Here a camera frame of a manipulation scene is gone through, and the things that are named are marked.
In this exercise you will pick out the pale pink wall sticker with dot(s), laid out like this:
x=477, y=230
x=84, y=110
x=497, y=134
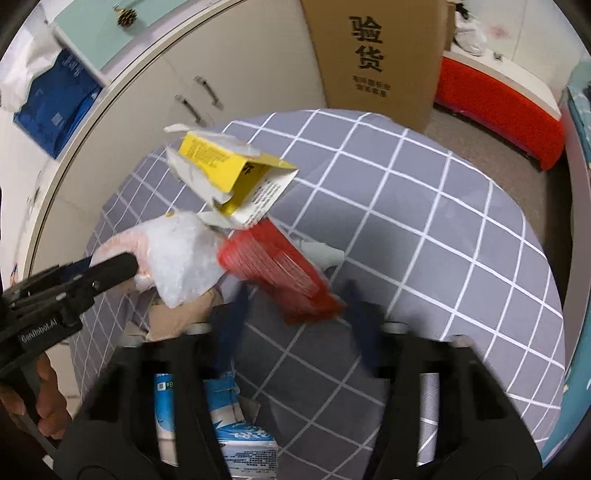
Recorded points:
x=499, y=31

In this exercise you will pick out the cream curved cabinet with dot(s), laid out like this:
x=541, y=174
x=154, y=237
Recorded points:
x=138, y=92

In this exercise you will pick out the pine cone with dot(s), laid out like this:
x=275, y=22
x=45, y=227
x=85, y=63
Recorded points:
x=125, y=17

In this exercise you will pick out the large cardboard box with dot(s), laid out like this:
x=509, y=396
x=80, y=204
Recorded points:
x=369, y=101

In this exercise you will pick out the person's left hand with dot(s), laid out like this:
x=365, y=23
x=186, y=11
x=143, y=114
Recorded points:
x=48, y=401

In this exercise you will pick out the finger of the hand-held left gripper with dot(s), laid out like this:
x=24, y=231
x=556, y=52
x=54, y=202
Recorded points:
x=115, y=270

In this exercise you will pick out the red storage bench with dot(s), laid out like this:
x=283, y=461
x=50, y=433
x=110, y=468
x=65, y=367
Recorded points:
x=498, y=110

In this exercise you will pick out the blue white milk carton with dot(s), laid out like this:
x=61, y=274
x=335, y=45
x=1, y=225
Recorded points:
x=244, y=438

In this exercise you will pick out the grey checked tablecloth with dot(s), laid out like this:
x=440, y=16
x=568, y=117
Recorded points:
x=415, y=230

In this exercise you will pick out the clear plastic bag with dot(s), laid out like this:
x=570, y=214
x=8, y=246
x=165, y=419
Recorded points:
x=180, y=258

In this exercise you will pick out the red packet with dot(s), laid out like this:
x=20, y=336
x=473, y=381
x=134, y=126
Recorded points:
x=272, y=267

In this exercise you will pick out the blue bag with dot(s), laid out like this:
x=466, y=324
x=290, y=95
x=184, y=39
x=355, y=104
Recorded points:
x=51, y=106

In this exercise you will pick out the yellow box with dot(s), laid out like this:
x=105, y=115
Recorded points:
x=212, y=161

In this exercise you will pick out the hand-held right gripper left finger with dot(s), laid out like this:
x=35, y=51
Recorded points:
x=228, y=332

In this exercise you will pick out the teal candy print bed sheet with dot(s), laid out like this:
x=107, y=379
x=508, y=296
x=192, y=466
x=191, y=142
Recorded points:
x=568, y=415

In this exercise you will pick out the white plastic bag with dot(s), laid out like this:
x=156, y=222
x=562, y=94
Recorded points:
x=471, y=34

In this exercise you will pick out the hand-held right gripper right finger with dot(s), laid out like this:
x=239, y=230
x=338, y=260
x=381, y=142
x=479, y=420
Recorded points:
x=364, y=332

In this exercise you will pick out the white paper scrap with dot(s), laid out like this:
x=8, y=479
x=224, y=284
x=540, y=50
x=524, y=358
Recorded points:
x=323, y=253

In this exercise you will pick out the brown paper bag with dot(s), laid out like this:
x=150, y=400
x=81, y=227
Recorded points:
x=171, y=318

